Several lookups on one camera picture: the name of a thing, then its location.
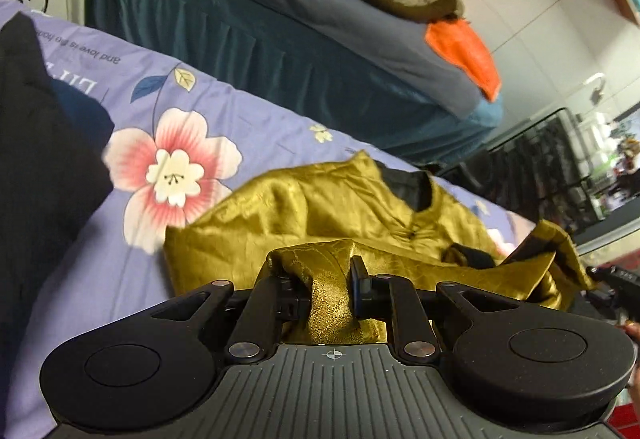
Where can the orange folded cloth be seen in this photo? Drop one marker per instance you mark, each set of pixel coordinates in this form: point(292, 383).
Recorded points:
point(456, 42)

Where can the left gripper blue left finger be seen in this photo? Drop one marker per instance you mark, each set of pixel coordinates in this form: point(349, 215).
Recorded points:
point(277, 298)

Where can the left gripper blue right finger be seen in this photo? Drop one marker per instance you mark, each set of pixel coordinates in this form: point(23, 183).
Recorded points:
point(404, 309)

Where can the black wire rack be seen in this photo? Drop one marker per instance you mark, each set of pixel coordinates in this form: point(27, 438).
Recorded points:
point(542, 172)

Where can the black knitted garment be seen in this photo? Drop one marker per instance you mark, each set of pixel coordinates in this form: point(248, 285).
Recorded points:
point(52, 177)

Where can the purple floral bed sheet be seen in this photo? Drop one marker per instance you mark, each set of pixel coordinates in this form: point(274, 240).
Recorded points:
point(304, 391)

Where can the golden silk padded jacket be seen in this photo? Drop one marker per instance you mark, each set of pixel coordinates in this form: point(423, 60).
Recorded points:
point(311, 220)

